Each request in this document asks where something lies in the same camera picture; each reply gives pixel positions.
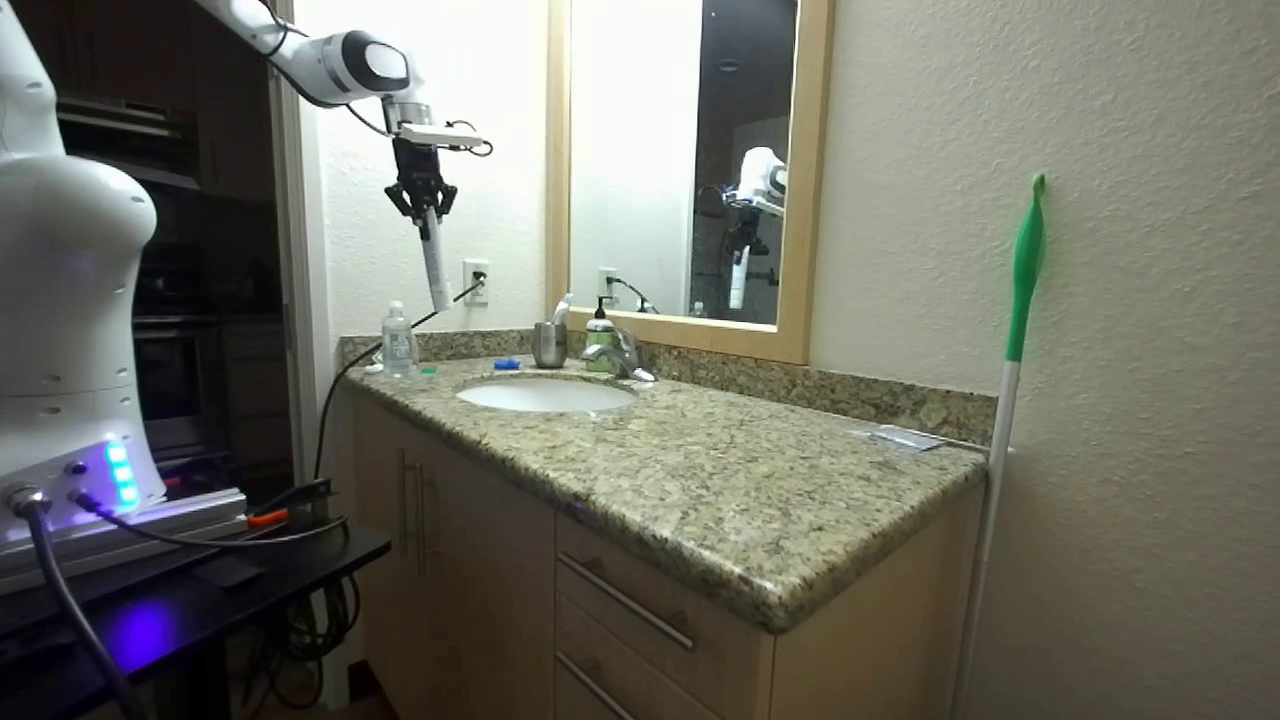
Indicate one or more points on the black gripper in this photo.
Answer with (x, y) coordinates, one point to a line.
(420, 173)

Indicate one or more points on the white CeraVe lotion tube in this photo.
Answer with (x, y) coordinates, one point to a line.
(438, 273)

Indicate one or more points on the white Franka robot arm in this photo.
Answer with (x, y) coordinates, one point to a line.
(65, 267)

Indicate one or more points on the small blue object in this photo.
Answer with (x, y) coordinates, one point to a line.
(504, 363)

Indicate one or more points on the clear plastic water bottle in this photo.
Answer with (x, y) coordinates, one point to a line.
(398, 347)

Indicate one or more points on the metal cup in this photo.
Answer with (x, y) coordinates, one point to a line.
(550, 343)

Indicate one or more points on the white oval sink basin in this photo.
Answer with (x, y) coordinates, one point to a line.
(544, 392)

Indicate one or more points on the chrome sink faucet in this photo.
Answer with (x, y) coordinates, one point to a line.
(605, 350)

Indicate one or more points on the dark wooden shelf unit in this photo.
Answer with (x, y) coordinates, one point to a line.
(200, 267)

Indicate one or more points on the light wood vanity cabinet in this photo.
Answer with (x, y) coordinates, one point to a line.
(465, 575)

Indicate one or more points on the black robot table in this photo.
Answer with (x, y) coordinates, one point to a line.
(200, 592)

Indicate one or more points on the clear plastic packet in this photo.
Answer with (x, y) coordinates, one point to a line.
(904, 436)

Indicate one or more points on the white wall power outlet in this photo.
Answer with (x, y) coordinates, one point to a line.
(476, 282)

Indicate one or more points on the white door frame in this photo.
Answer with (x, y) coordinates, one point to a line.
(303, 294)

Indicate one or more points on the wood framed wall mirror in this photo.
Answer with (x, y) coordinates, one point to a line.
(625, 163)

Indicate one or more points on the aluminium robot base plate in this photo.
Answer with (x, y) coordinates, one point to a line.
(162, 527)

